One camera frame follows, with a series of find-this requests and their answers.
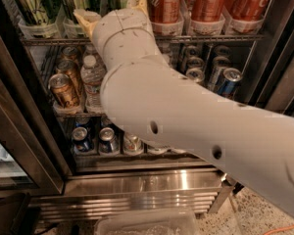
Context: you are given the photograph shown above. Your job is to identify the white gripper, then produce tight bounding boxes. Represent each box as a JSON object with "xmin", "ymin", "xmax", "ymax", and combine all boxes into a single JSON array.
[{"xmin": 73, "ymin": 0, "xmax": 161, "ymax": 71}]

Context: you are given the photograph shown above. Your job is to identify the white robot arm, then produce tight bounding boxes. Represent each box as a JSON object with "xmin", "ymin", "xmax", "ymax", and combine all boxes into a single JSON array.
[{"xmin": 73, "ymin": 0, "xmax": 294, "ymax": 218}]

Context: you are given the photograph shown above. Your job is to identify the red cola can left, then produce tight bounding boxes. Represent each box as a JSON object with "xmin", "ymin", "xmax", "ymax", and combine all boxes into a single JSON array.
[{"xmin": 147, "ymin": 0, "xmax": 180, "ymax": 24}]

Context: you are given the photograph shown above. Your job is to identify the red cola can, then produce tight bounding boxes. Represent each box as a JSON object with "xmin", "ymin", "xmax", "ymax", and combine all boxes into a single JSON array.
[
  {"xmin": 230, "ymin": 0, "xmax": 269, "ymax": 22},
  {"xmin": 147, "ymin": 0, "xmax": 180, "ymax": 24},
  {"xmin": 191, "ymin": 0, "xmax": 224, "ymax": 23}
]

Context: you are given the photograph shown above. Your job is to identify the gold can back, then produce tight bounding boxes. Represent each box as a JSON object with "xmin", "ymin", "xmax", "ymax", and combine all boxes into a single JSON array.
[{"xmin": 61, "ymin": 46, "xmax": 79, "ymax": 64}]

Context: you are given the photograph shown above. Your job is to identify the gold can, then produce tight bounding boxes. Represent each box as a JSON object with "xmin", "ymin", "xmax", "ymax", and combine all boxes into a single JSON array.
[
  {"xmin": 61, "ymin": 46, "xmax": 79, "ymax": 64},
  {"xmin": 56, "ymin": 60, "xmax": 82, "ymax": 96},
  {"xmin": 49, "ymin": 73, "xmax": 79, "ymax": 109}
]

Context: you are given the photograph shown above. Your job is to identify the gold can middle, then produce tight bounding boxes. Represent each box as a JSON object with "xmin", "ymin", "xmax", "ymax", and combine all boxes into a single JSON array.
[{"xmin": 56, "ymin": 60, "xmax": 82, "ymax": 96}]

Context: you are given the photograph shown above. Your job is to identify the gold can front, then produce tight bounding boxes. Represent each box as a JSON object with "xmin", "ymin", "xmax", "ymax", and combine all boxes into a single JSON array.
[{"xmin": 49, "ymin": 73, "xmax": 79, "ymax": 109}]

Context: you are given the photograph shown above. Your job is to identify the red cola can middle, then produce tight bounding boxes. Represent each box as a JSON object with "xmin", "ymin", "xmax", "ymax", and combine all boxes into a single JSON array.
[{"xmin": 191, "ymin": 0, "xmax": 224, "ymax": 23}]

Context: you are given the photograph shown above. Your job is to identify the silver blue can front left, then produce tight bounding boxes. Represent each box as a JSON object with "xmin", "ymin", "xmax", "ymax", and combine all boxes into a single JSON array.
[{"xmin": 186, "ymin": 68, "xmax": 205, "ymax": 85}]

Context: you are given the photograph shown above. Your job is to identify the silver blue can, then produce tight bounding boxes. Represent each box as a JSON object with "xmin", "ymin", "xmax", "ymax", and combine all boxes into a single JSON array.
[
  {"xmin": 216, "ymin": 68, "xmax": 243, "ymax": 99},
  {"xmin": 186, "ymin": 68, "xmax": 205, "ymax": 85}
]

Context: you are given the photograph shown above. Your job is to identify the blue pepsi can right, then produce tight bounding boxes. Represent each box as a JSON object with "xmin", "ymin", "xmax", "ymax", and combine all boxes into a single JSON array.
[{"xmin": 99, "ymin": 127, "xmax": 120, "ymax": 155}]

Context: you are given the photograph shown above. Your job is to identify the blue pepsi can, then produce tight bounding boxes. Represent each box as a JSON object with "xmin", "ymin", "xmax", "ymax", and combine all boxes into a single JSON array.
[
  {"xmin": 99, "ymin": 127, "xmax": 120, "ymax": 155},
  {"xmin": 72, "ymin": 127, "xmax": 93, "ymax": 152}
]

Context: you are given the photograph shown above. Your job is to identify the blue pepsi can left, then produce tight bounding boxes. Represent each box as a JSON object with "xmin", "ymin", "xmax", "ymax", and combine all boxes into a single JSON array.
[{"xmin": 72, "ymin": 127, "xmax": 93, "ymax": 152}]

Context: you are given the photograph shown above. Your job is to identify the red cola can right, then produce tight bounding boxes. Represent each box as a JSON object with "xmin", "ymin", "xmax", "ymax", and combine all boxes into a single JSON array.
[{"xmin": 230, "ymin": 0, "xmax": 269, "ymax": 22}]

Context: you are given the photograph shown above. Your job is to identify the silver blue can front right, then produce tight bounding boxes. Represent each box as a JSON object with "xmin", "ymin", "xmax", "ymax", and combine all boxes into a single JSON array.
[{"xmin": 216, "ymin": 68, "xmax": 243, "ymax": 99}]

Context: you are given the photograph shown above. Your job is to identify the silver green can left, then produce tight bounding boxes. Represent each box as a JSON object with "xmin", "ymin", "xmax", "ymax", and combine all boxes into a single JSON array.
[{"xmin": 123, "ymin": 132, "xmax": 144, "ymax": 156}]

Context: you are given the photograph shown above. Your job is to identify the glass fridge door left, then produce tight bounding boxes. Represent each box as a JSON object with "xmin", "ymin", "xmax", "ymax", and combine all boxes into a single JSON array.
[{"xmin": 0, "ymin": 24, "xmax": 72, "ymax": 198}]

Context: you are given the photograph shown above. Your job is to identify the steel fridge base grille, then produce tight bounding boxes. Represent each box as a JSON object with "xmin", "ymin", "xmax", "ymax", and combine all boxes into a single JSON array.
[{"xmin": 30, "ymin": 168, "xmax": 235, "ymax": 223}]

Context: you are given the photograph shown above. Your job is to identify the water bottle front left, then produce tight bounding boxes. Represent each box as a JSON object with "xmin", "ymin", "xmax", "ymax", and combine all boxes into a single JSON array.
[{"xmin": 80, "ymin": 55, "xmax": 106, "ymax": 108}]

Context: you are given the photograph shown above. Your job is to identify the clear plastic bin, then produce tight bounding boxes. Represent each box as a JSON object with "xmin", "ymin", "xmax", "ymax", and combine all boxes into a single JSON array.
[{"xmin": 94, "ymin": 208, "xmax": 199, "ymax": 235}]

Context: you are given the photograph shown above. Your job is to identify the top wire shelf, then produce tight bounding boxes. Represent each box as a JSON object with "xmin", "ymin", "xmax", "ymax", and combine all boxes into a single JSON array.
[{"xmin": 21, "ymin": 34, "xmax": 269, "ymax": 46}]

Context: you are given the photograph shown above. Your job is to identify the wire shelf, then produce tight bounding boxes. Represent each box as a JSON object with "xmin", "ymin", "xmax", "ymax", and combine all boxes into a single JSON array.
[
  {"xmin": 55, "ymin": 113, "xmax": 104, "ymax": 118},
  {"xmin": 21, "ymin": 34, "xmax": 269, "ymax": 46}
]

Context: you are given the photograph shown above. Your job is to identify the middle wire shelf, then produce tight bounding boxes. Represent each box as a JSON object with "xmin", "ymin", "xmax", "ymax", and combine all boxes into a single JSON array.
[{"xmin": 55, "ymin": 113, "xmax": 104, "ymax": 118}]

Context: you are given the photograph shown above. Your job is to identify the orange power cable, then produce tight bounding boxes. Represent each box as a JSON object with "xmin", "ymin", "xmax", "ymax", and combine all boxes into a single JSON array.
[{"xmin": 263, "ymin": 221, "xmax": 294, "ymax": 235}]

